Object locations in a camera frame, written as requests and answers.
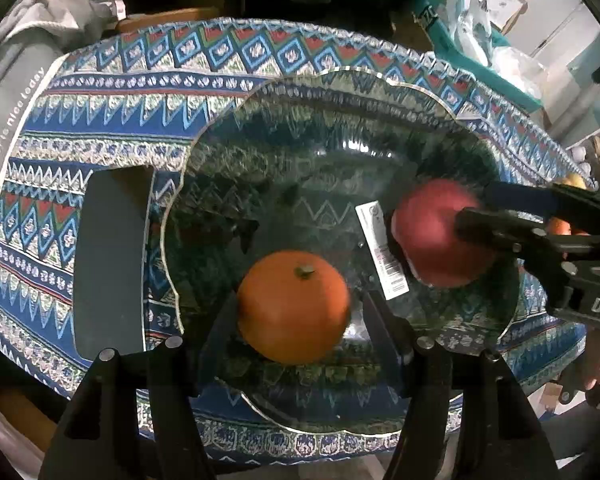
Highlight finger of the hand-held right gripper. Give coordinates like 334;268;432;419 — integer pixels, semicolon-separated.
452;207;568;262
480;181;600;223

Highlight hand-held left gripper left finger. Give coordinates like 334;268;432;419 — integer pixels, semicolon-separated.
37;292;241;480

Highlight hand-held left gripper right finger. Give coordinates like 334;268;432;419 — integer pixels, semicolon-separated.
362;287;561;480

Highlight yellow-green pear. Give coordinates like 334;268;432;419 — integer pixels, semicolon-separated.
555;172;589;192

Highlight red apple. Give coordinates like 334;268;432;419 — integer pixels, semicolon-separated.
390;179;498;288

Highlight orange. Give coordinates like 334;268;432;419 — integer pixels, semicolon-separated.
236;251;352;365

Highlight person's right hand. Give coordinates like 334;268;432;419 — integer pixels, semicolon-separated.
581;329;600;394

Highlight white shelf unit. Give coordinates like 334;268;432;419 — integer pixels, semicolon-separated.
565;120;600;196

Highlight dark grey rectangular mat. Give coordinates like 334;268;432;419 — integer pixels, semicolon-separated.
73;164;155;362

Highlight teal cardboard box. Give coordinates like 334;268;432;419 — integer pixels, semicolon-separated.
412;0;545;115

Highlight white plastic bags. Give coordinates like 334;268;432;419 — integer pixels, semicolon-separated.
437;0;548;103

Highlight patterned blue tablecloth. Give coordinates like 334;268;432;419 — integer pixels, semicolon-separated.
0;17;600;467

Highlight wooden chair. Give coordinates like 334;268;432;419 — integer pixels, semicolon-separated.
116;7;222;34

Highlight grey hoodie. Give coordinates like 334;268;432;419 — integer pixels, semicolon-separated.
0;0;127;201

